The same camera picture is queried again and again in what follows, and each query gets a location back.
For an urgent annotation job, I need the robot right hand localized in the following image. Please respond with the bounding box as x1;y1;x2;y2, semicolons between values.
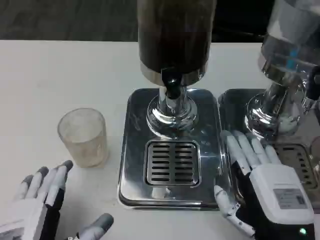
214;129;316;240

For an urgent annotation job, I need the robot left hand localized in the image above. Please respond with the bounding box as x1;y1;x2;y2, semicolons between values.
0;159;115;240

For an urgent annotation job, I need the clear ribbed glass cup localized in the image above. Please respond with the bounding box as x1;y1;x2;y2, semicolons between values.
57;107;110;169

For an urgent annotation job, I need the slotted steel drip grid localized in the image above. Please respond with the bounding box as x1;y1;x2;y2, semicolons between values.
273;143;319;189
144;140;202;186

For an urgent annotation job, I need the steel drip tray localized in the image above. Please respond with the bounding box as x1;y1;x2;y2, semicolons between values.
217;88;320;201
117;87;235;209

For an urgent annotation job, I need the black dispenser tap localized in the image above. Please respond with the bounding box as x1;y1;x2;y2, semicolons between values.
161;66;182;99
301;66;320;116

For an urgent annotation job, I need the clear water dispenser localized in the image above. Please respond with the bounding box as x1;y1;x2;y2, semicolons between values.
244;0;320;139

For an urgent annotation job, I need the dark drink dispenser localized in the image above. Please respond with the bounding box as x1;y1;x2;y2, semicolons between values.
136;0;217;139

